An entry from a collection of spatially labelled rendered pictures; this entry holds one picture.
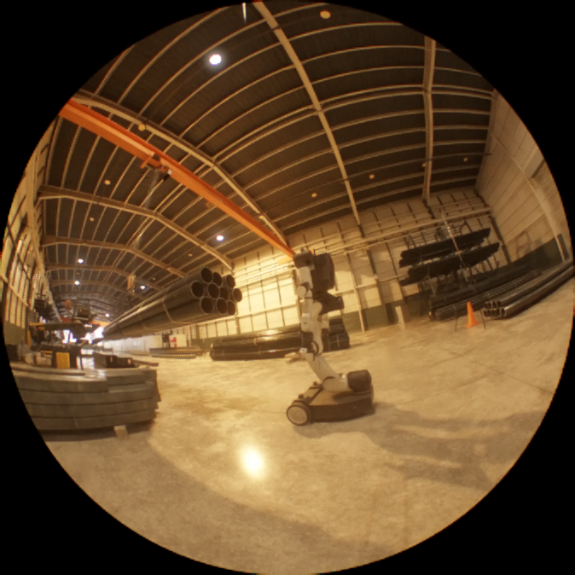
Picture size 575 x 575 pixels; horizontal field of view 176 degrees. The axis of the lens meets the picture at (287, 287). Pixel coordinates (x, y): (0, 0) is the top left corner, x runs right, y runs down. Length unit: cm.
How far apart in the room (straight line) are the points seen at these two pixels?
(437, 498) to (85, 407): 207
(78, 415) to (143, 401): 65
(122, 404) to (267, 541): 144
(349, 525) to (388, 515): 14
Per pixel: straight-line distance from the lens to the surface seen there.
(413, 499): 93
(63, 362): 610
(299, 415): 158
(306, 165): 1160
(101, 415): 185
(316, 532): 86
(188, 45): 862
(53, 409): 189
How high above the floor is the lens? 75
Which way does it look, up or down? 14 degrees up
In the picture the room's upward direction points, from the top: 9 degrees counter-clockwise
